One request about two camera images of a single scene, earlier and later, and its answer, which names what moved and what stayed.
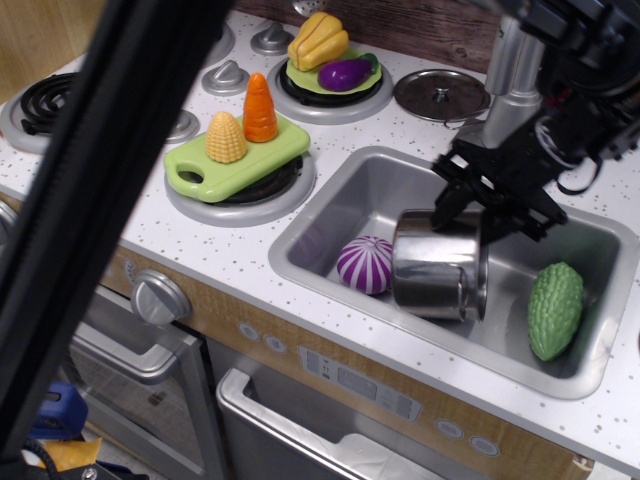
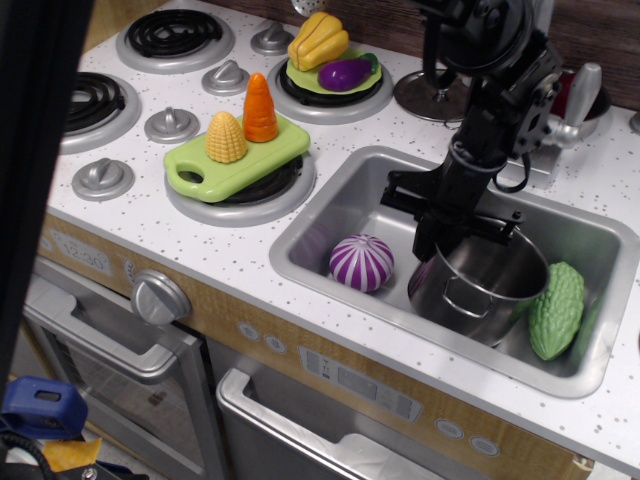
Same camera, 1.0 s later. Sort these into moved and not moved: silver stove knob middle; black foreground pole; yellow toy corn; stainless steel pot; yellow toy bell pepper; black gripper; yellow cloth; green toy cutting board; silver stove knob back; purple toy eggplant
Moved: stainless steel pot; black gripper; black foreground pole
Not moved: silver stove knob middle; yellow toy corn; silver stove knob back; yellow cloth; green toy cutting board; yellow toy bell pepper; purple toy eggplant
